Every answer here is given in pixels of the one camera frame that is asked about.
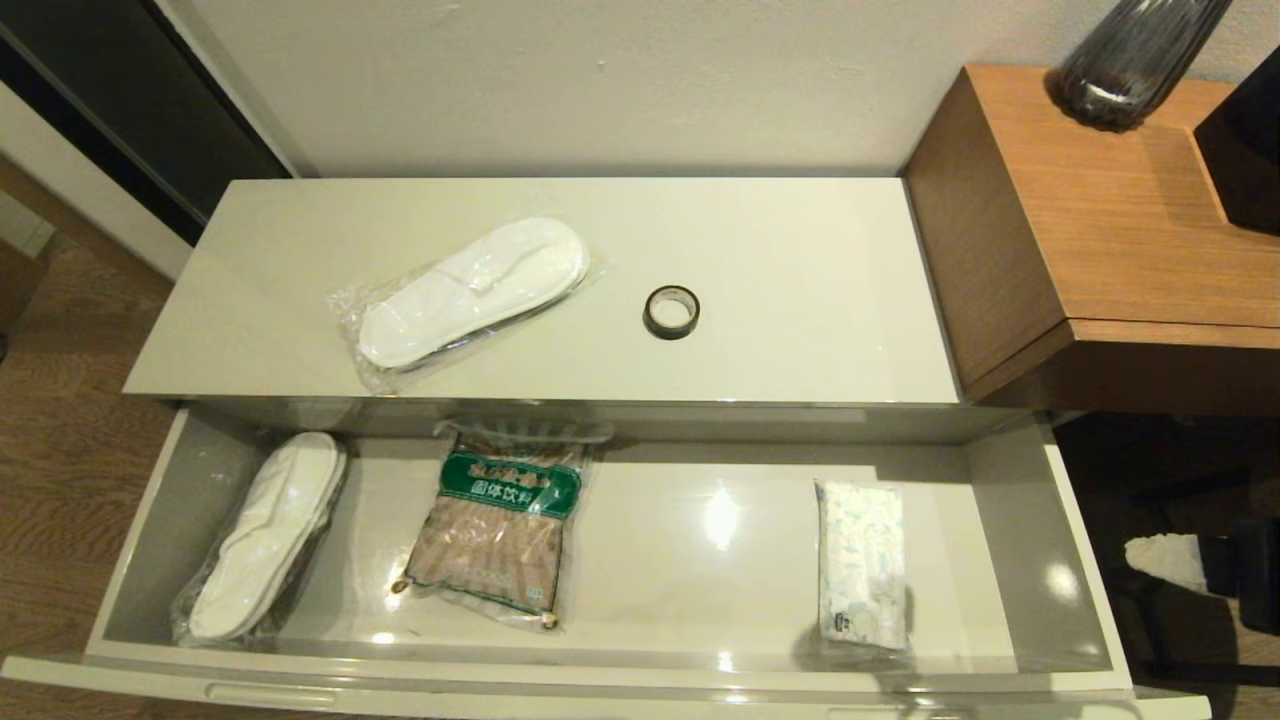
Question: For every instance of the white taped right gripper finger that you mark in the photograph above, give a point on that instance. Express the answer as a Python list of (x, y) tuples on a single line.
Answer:
[(1175, 580), (1170, 548)]

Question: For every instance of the drink sachet bag green label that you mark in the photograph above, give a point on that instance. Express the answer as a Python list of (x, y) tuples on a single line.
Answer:
[(500, 540)]

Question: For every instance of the black box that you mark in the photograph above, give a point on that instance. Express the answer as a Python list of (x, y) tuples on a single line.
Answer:
[(1250, 150)]

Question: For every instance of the white glossy drawer cabinet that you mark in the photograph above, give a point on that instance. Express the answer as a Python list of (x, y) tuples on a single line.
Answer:
[(780, 260)]

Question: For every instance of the white slippers in plastic bag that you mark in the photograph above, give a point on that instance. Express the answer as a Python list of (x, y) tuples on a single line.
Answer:
[(470, 295), (265, 540)]

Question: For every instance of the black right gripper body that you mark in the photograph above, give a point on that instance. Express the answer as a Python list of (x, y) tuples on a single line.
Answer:
[(1245, 580)]

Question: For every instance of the dark door panel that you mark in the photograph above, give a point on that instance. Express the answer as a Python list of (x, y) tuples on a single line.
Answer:
[(120, 90)]

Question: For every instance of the white tissue pack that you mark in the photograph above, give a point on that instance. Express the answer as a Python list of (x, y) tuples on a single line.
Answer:
[(860, 570)]

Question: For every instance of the grey ribbed glass vase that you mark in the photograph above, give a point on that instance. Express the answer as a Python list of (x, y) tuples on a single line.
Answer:
[(1130, 60)]

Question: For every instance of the brown wooden side cabinet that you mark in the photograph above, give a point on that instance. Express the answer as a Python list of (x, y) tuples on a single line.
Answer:
[(1100, 220)]

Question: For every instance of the black tape roll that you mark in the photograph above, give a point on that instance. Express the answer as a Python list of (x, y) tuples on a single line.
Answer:
[(650, 318)]

